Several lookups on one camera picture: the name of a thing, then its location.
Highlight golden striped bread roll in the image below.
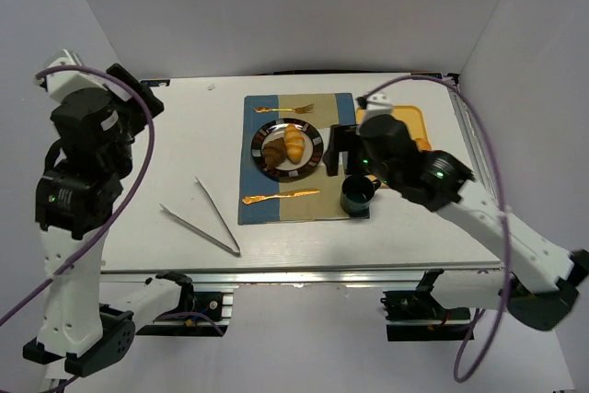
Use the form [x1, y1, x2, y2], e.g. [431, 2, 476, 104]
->
[283, 124, 306, 164]

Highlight brown chocolate croissant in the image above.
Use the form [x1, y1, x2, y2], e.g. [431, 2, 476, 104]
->
[261, 138, 287, 169]

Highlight silver metal tongs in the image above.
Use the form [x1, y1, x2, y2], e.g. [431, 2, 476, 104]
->
[159, 177, 242, 258]

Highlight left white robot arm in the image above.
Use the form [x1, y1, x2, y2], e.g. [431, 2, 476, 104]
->
[23, 64, 195, 377]

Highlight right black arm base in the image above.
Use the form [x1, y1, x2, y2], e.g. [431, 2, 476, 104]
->
[380, 269, 471, 342]

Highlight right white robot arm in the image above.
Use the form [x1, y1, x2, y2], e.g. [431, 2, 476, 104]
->
[323, 114, 588, 331]

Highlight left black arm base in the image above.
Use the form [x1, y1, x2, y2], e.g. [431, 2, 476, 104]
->
[137, 272, 233, 337]

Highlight left blue corner label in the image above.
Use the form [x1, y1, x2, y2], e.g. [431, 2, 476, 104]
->
[140, 79, 171, 87]

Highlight blue corner label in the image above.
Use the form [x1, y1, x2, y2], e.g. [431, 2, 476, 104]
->
[140, 79, 171, 87]
[413, 72, 443, 80]

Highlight small round bun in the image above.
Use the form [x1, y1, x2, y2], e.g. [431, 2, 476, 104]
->
[414, 138, 433, 152]

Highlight yellow plastic tray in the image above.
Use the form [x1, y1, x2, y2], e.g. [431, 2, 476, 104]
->
[367, 106, 430, 186]

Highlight gold fork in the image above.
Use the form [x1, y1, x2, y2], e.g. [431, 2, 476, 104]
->
[254, 104, 314, 114]

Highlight dark green mug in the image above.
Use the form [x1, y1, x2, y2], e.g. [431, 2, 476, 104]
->
[340, 175, 382, 218]

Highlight striped rim ceramic plate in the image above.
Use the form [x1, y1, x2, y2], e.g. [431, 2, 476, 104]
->
[250, 118, 324, 181]

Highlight right blue corner label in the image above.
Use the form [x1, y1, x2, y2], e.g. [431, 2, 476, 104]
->
[413, 72, 443, 80]

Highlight blue and tan placemat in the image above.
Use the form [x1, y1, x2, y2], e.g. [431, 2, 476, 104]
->
[237, 93, 356, 225]

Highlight gold knife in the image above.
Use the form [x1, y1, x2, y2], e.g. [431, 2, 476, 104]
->
[242, 188, 321, 205]

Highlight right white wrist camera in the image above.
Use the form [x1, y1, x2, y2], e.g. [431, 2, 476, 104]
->
[356, 93, 393, 124]

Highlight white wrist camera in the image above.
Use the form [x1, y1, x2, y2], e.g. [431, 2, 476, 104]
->
[34, 49, 97, 103]
[356, 93, 393, 124]

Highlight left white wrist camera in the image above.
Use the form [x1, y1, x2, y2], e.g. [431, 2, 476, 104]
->
[34, 49, 97, 103]

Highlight aluminium table frame rail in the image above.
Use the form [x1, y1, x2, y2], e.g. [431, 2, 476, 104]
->
[100, 266, 502, 286]

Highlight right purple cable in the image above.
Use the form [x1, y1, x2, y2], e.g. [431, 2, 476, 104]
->
[358, 74, 513, 383]

